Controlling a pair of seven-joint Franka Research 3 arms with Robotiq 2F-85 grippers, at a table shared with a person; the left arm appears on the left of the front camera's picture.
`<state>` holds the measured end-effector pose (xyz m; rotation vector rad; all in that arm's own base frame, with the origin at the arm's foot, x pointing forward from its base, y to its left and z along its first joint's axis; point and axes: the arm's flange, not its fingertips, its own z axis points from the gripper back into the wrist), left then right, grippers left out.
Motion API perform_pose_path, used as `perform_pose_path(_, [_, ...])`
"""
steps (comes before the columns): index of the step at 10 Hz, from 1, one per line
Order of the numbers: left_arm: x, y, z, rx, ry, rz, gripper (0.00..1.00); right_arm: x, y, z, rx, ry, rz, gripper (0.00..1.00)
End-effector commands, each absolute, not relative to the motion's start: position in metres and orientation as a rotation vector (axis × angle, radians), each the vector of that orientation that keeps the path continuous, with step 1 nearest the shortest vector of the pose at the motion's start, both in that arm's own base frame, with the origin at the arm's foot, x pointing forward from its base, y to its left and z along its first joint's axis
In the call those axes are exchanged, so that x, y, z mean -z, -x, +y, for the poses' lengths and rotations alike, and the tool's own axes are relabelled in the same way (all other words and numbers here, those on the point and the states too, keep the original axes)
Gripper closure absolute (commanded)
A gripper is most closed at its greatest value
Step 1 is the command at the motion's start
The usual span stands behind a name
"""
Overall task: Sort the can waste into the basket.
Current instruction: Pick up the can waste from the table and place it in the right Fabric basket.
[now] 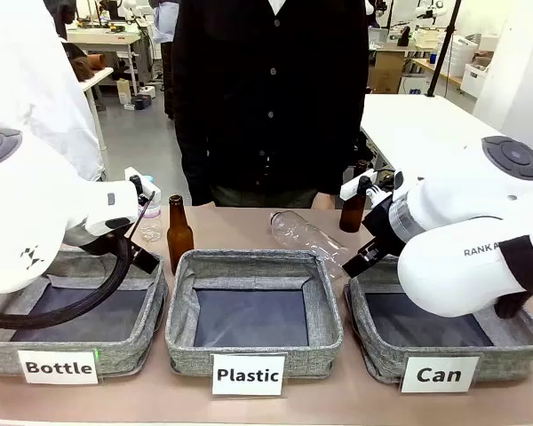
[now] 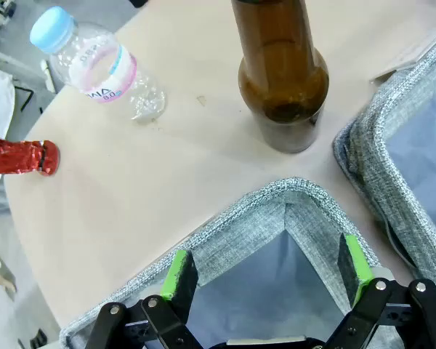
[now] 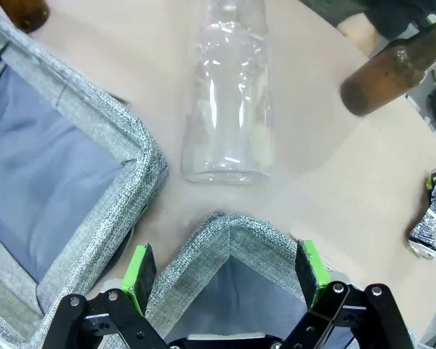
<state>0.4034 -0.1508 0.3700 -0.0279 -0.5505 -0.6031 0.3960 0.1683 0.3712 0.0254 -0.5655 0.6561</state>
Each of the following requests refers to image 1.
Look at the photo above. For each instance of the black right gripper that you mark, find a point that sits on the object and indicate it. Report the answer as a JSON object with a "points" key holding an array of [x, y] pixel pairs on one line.
{"points": [[388, 235]]}

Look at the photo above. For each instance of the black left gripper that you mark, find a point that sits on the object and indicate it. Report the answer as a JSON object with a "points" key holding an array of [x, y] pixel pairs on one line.
{"points": [[95, 243]]}

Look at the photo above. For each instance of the brown glass bottle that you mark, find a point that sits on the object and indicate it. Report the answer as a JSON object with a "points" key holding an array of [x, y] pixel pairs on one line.
{"points": [[180, 239], [351, 217]]}

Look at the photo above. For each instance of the large clear plastic bottle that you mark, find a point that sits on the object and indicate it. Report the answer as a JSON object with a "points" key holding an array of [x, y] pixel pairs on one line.
{"points": [[302, 235]]}

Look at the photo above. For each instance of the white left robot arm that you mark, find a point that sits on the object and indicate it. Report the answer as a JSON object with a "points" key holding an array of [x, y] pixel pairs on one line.
{"points": [[26, 213]]}

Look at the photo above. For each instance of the person's left forearm black sleeve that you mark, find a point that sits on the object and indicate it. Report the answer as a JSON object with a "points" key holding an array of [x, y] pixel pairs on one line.
{"points": [[342, 168]]}

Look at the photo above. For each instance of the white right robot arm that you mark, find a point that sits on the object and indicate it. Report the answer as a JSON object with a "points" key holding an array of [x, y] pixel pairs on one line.
{"points": [[448, 222]]}

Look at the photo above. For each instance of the grey fabric basket Plastic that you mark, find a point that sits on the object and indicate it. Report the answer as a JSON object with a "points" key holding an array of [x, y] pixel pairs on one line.
{"points": [[182, 350]]}

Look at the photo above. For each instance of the grey fabric basket Bottle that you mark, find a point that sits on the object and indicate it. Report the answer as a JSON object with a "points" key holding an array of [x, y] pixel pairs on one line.
{"points": [[115, 355]]}

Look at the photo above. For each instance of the white Can label sign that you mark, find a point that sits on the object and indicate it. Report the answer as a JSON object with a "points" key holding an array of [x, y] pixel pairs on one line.
{"points": [[439, 375]]}

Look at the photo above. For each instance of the grey fabric basket Can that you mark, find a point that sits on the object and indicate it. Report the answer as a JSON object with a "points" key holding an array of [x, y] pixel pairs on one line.
{"points": [[506, 355]]}

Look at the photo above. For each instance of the person's left hand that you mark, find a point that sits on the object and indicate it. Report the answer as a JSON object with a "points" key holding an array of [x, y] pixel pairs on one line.
{"points": [[324, 201]]}

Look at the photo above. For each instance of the white Bottle label sign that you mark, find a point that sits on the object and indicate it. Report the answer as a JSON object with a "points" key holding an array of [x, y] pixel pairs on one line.
{"points": [[58, 367]]}

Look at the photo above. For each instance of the large white table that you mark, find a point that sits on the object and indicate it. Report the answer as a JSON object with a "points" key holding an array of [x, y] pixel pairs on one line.
{"points": [[426, 124]]}

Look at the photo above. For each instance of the white Plastic label sign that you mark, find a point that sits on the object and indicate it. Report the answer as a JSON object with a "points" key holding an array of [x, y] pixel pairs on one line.
{"points": [[248, 375]]}

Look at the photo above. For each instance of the person in black cardigan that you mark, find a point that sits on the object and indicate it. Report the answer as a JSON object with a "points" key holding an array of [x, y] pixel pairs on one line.
{"points": [[266, 111]]}

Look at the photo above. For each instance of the small white side table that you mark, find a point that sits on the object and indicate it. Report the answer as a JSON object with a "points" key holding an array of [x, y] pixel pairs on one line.
{"points": [[95, 80]]}

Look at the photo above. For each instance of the cardboard box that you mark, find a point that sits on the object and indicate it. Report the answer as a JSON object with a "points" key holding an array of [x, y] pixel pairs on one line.
{"points": [[387, 73]]}

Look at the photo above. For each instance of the brown furry object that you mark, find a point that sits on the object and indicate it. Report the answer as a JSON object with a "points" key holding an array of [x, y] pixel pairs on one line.
{"points": [[82, 64]]}

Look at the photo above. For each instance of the person in white coat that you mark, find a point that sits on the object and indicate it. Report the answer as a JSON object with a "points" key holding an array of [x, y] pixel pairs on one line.
{"points": [[35, 80]]}

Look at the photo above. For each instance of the white storage crate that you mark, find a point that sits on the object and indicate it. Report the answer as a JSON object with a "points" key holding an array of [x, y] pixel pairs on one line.
{"points": [[475, 77]]}

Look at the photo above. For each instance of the white workbench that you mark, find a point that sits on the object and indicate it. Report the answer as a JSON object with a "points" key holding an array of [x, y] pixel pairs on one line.
{"points": [[102, 40]]}

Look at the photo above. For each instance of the stack of white crates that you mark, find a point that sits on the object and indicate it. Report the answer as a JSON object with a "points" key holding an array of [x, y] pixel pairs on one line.
{"points": [[462, 55]]}

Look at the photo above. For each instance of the black tripod pole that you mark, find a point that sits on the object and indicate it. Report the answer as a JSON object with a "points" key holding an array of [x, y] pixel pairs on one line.
{"points": [[444, 44]]}

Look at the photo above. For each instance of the person in blue shirt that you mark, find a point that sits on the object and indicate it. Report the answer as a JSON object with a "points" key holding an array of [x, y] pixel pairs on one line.
{"points": [[162, 26]]}

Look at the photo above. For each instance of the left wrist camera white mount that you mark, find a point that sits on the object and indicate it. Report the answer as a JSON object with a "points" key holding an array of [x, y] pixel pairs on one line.
{"points": [[131, 174]]}

